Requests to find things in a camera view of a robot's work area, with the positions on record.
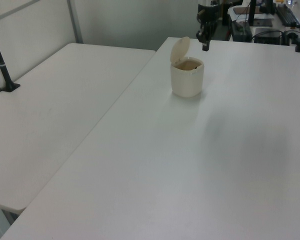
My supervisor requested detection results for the black monitor stand pole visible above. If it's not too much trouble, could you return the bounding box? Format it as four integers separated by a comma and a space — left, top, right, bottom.
248, 0, 257, 26

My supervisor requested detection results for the black keyboard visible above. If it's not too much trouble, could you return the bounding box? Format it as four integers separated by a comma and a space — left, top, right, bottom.
274, 3, 300, 28

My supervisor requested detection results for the grey metal partition post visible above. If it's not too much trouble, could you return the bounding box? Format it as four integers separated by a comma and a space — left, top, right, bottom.
66, 0, 84, 44

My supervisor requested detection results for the cream flip-lid trash bin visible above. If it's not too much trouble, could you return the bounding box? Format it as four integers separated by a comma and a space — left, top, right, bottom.
169, 36, 205, 98

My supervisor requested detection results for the black camera pole with clamp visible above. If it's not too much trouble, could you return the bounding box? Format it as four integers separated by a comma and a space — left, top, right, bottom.
0, 21, 21, 94

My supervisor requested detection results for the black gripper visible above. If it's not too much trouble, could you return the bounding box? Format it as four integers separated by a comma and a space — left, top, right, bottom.
195, 0, 219, 53

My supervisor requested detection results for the black electronics box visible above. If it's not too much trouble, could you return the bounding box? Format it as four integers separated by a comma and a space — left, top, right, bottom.
253, 27, 284, 45

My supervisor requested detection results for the black equipment case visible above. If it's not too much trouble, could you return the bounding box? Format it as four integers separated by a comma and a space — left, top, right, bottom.
230, 20, 253, 42

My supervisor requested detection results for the white side table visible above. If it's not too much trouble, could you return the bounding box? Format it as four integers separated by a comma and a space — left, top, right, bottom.
0, 42, 157, 215

